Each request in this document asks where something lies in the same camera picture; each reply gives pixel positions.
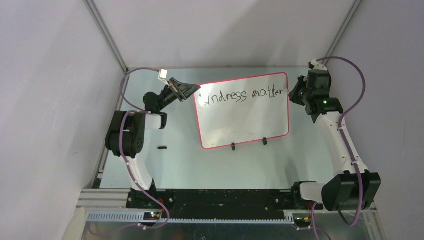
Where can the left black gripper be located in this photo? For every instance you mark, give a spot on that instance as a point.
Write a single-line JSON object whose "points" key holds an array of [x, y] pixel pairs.
{"points": [[181, 91]]}

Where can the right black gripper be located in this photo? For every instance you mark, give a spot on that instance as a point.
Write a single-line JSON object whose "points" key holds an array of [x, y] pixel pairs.
{"points": [[294, 96]]}

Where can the pink framed whiteboard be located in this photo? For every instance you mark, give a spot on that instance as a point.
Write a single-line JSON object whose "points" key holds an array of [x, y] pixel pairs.
{"points": [[243, 110]]}

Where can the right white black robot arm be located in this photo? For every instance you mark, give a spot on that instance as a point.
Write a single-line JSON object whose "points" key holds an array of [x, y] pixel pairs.
{"points": [[353, 184]]}

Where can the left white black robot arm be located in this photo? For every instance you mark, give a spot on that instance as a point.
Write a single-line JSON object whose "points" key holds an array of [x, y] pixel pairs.
{"points": [[125, 137]]}

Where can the left circuit board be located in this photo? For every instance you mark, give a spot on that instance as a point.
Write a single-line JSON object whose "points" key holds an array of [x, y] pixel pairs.
{"points": [[152, 216]]}

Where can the circuit board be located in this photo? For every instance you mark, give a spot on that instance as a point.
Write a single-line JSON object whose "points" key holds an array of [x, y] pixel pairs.
{"points": [[152, 216], [303, 222]]}

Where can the right circuit board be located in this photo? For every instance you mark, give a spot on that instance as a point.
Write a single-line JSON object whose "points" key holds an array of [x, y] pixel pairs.
{"points": [[303, 222]]}

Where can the white object at corner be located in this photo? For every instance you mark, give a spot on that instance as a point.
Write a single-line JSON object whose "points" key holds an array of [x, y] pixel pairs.
{"points": [[76, 226]]}

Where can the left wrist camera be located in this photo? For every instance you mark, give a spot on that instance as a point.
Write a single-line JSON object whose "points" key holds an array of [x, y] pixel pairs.
{"points": [[162, 76]]}

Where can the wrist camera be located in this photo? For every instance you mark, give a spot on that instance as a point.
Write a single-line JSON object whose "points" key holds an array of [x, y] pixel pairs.
{"points": [[315, 65], [162, 76]]}

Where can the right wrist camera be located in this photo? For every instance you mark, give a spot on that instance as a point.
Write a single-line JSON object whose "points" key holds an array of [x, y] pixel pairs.
{"points": [[315, 65]]}

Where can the wire whiteboard stand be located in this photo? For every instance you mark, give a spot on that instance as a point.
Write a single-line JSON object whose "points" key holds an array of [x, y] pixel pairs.
{"points": [[248, 144]]}

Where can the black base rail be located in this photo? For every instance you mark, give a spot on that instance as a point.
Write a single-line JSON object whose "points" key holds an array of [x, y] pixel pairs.
{"points": [[220, 204]]}

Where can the aluminium frame profile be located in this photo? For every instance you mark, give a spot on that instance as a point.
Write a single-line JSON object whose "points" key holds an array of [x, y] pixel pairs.
{"points": [[103, 199]]}

